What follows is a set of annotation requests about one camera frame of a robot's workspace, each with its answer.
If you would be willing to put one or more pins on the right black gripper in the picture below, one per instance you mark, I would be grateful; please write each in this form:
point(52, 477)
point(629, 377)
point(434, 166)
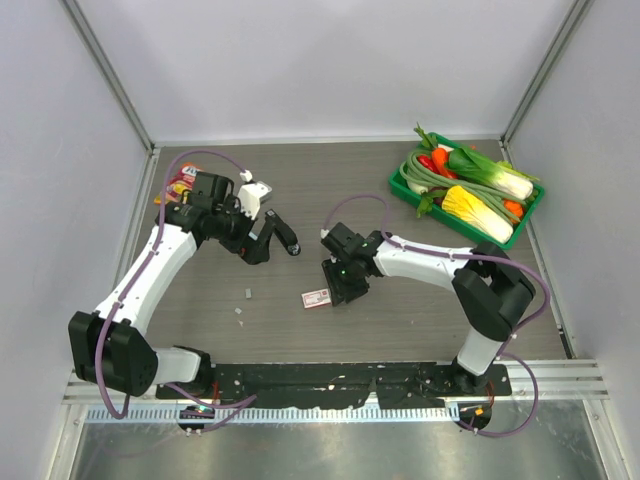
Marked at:
point(338, 289)

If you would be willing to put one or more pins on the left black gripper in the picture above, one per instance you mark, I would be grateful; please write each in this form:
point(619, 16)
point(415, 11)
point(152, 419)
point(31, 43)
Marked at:
point(249, 249)

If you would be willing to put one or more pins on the black large stapler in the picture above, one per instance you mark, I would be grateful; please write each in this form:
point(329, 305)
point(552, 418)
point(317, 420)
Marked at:
point(284, 233)

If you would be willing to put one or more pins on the red staple box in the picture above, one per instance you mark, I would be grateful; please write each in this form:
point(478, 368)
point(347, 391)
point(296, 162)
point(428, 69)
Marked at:
point(316, 298)

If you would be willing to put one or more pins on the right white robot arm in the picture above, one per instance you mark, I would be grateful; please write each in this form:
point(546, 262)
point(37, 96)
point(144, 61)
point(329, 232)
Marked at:
point(492, 292)

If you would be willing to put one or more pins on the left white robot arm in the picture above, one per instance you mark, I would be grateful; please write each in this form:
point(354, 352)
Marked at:
point(109, 345)

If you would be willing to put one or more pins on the orange candy bag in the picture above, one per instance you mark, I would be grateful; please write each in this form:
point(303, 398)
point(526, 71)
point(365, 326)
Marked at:
point(181, 183)

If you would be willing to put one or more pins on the green plastic tray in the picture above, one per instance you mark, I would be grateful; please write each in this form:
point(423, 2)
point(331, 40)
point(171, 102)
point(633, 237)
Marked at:
point(427, 201)

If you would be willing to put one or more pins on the green long beans toy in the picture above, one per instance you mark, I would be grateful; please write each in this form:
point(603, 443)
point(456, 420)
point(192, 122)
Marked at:
point(412, 171)

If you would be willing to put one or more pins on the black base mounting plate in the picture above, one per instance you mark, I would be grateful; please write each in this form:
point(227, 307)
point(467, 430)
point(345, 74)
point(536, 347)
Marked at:
point(397, 385)

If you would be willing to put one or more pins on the red chili pepper toy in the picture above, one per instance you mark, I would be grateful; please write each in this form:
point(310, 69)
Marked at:
point(428, 163)

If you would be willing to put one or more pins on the yellow napa cabbage toy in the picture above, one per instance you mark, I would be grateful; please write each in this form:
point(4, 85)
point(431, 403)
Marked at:
point(470, 209)

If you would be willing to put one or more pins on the green bok choy toy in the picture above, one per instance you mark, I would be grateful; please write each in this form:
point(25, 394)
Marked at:
point(478, 168)

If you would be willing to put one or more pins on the small orange carrot toy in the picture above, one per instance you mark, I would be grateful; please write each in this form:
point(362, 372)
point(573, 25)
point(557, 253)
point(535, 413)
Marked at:
point(514, 207)

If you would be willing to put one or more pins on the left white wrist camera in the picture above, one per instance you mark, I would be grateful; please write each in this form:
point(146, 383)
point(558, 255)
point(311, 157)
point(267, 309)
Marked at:
point(252, 194)

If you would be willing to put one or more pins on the white slotted cable duct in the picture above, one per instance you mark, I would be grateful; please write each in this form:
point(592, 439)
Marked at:
point(370, 413)

